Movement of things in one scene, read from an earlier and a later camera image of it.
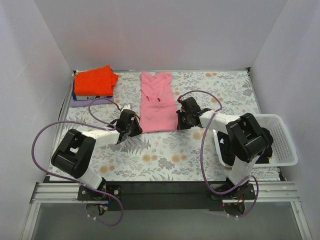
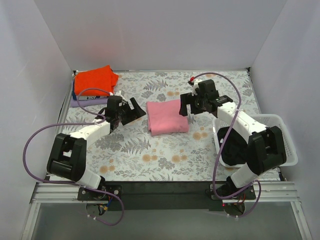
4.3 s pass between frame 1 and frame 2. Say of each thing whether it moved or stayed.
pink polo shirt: moved
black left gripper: moved
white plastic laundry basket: stayed
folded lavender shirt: stayed
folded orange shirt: stayed
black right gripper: moved
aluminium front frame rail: stayed
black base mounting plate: stayed
